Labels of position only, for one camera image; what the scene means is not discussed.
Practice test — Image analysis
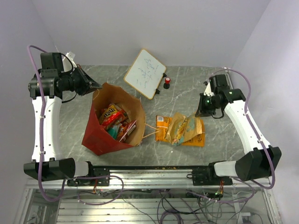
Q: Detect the purple cable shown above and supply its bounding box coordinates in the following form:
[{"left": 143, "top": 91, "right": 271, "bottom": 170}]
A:
[
  {"left": 27, "top": 45, "right": 66, "bottom": 203},
  {"left": 219, "top": 67, "right": 276, "bottom": 189}
]

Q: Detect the orange snack bag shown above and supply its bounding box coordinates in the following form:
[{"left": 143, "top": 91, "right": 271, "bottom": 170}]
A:
[{"left": 155, "top": 112, "right": 205, "bottom": 147}]

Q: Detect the red KitKat packet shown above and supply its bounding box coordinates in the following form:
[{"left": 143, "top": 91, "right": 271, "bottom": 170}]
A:
[{"left": 103, "top": 110, "right": 128, "bottom": 130}]

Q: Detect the small whiteboard yellow frame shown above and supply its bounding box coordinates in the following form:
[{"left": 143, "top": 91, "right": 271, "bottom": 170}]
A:
[{"left": 124, "top": 49, "right": 166, "bottom": 99}]

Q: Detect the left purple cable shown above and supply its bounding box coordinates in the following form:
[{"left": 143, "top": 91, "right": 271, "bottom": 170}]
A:
[{"left": 27, "top": 45, "right": 66, "bottom": 203}]

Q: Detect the teal snack packet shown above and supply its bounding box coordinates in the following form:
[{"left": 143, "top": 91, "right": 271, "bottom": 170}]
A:
[{"left": 107, "top": 123, "right": 122, "bottom": 139}]

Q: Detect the gold crispy snack bag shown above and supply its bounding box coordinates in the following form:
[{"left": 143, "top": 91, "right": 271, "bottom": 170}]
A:
[{"left": 165, "top": 112, "right": 203, "bottom": 146}]

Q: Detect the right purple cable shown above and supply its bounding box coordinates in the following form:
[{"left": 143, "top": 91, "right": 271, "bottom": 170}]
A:
[{"left": 219, "top": 67, "right": 276, "bottom": 189}]

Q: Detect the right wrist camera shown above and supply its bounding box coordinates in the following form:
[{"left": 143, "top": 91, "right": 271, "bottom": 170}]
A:
[{"left": 204, "top": 80, "right": 214, "bottom": 97}]

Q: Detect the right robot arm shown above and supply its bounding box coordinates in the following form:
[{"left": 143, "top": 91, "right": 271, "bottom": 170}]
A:
[{"left": 195, "top": 74, "right": 282, "bottom": 185}]

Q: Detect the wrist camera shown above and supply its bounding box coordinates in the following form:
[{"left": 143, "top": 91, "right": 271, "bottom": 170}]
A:
[
  {"left": 63, "top": 51, "right": 77, "bottom": 72},
  {"left": 204, "top": 80, "right": 214, "bottom": 97}
]

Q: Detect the aluminium frame rail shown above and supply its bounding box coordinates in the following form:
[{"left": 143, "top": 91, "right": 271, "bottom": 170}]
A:
[{"left": 25, "top": 169, "right": 259, "bottom": 190}]

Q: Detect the red Doritos bag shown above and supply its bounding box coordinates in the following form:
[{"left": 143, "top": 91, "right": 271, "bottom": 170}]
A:
[{"left": 116, "top": 120, "right": 136, "bottom": 142}]

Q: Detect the yellow M&M's packet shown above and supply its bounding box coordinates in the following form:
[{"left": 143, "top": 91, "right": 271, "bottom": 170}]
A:
[{"left": 99, "top": 104, "right": 119, "bottom": 126}]

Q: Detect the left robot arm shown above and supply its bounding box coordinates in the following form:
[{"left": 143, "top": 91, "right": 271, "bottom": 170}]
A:
[{"left": 23, "top": 52, "right": 102, "bottom": 185}]

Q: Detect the red paper bag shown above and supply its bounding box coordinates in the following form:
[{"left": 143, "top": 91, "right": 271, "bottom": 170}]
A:
[{"left": 82, "top": 83, "right": 149, "bottom": 155}]

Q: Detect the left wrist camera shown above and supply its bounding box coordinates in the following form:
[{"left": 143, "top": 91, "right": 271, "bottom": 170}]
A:
[{"left": 63, "top": 51, "right": 77, "bottom": 72}]

